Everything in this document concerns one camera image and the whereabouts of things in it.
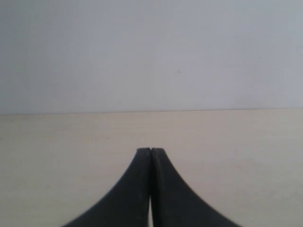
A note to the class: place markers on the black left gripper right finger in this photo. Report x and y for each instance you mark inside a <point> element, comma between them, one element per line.
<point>174,203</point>

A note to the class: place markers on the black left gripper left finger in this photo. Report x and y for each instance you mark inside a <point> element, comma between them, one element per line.
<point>127,203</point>

